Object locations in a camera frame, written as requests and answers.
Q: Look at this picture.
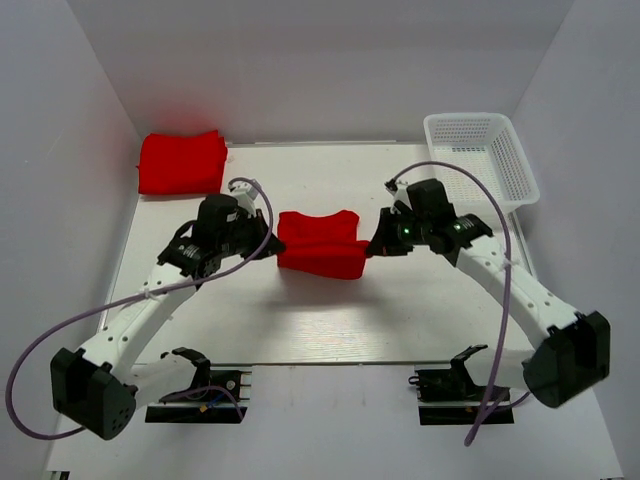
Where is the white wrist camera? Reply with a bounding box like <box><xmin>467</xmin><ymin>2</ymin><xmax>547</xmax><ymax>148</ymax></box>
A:
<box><xmin>228</xmin><ymin>179</ymin><xmax>260</xmax><ymax>217</ymax></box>
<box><xmin>385</xmin><ymin>179</ymin><xmax>413</xmax><ymax>215</ymax></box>

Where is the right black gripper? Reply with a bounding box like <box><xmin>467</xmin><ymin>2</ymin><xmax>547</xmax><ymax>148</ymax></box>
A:
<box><xmin>367</xmin><ymin>207</ymin><xmax>431</xmax><ymax>257</ymax></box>

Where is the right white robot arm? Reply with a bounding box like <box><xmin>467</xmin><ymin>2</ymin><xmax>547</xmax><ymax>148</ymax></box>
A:
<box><xmin>366</xmin><ymin>179</ymin><xmax>611</xmax><ymax>408</ymax></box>

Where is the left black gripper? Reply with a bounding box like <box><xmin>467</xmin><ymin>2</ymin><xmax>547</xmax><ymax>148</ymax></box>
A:
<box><xmin>218</xmin><ymin>208</ymin><xmax>285</xmax><ymax>260</ymax></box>

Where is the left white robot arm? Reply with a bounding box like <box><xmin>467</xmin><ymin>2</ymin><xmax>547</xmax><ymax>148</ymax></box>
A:
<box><xmin>50</xmin><ymin>184</ymin><xmax>284</xmax><ymax>440</ymax></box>

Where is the folded red t-shirt stack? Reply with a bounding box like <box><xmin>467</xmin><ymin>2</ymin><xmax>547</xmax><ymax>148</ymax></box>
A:
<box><xmin>138</xmin><ymin>130</ymin><xmax>228</xmax><ymax>196</ymax></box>

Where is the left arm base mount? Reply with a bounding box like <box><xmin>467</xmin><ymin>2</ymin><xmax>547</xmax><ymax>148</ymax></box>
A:
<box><xmin>144</xmin><ymin>366</ymin><xmax>252</xmax><ymax>425</ymax></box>

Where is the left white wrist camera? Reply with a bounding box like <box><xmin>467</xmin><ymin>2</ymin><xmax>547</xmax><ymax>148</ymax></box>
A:
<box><xmin>228</xmin><ymin>179</ymin><xmax>260</xmax><ymax>217</ymax></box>

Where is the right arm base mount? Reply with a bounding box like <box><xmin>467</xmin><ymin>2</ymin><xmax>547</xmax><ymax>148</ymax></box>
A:
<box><xmin>408</xmin><ymin>367</ymin><xmax>485</xmax><ymax>426</ymax></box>

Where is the white plastic basket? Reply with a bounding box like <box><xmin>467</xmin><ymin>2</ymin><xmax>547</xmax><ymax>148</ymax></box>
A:
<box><xmin>423</xmin><ymin>112</ymin><xmax>540</xmax><ymax>213</ymax></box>

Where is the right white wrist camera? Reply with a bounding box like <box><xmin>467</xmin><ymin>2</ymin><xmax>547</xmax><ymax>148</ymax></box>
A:
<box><xmin>385</xmin><ymin>179</ymin><xmax>413</xmax><ymax>215</ymax></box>

